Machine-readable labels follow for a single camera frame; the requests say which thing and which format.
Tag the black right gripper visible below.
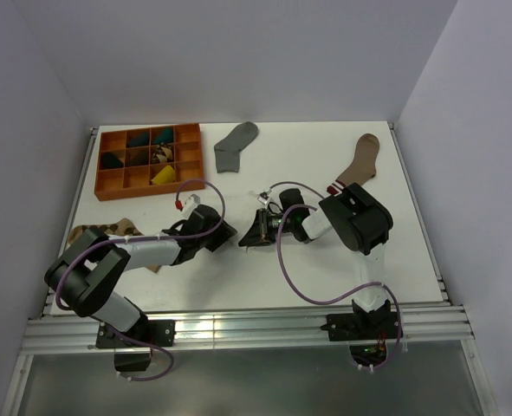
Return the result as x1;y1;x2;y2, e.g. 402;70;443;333
241;208;295;247

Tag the black sock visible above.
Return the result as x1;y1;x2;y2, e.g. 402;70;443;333
100;153;124;170

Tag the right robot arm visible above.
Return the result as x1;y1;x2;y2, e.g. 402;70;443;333
238;182;393;338

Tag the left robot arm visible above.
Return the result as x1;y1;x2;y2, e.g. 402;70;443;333
44;205;237;346

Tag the yellow rolled sock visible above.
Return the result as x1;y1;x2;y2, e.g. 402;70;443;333
151;166;176;185

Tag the grey sock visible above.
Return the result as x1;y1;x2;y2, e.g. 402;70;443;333
214;121;259;173

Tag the tan argyle sock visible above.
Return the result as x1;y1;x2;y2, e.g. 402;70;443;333
66;218;162;273

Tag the orange compartment tray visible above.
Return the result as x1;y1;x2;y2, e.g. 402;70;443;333
94;123;205;201

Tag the brown argyle rolled sock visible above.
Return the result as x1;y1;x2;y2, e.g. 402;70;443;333
151;144;174;165

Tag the dark brown rolled sock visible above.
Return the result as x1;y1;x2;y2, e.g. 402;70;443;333
125;147;151;167

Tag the tan sock maroon striped cuff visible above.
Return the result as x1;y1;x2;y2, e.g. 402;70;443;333
327;133;380;195

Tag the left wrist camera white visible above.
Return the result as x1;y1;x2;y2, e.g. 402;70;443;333
175;194;201;219

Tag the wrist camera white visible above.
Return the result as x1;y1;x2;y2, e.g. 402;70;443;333
249;188;275;209
175;194;201;219

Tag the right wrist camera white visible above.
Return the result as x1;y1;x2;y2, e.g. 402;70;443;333
249;188;275;209

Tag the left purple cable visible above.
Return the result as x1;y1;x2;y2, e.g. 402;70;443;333
55;179;226;382

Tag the purple cable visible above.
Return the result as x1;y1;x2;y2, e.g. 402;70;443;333
269;180;403;370
55;179;226;382

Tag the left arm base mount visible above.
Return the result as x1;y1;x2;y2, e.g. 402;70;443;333
94;318;176;381

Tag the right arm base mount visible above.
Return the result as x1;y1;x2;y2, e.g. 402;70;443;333
320;300;403;341

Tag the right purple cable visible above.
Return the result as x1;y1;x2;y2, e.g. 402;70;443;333
269;180;403;370

